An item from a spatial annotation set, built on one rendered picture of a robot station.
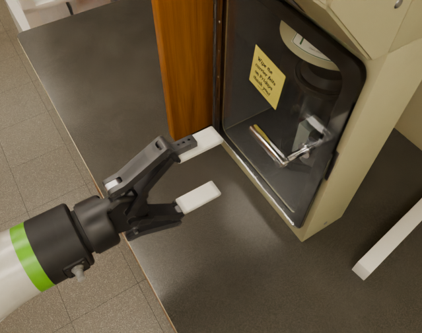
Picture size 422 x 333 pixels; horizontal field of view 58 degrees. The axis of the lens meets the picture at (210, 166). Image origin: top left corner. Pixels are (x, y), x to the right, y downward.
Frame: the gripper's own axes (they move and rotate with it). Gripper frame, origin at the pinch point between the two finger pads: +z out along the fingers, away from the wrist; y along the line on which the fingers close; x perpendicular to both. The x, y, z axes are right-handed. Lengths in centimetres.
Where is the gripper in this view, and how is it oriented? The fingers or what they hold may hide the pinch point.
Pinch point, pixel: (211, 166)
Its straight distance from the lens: 58.1
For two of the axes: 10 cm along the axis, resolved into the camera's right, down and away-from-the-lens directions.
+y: 0.0, -5.9, -8.1
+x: -5.3, -6.8, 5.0
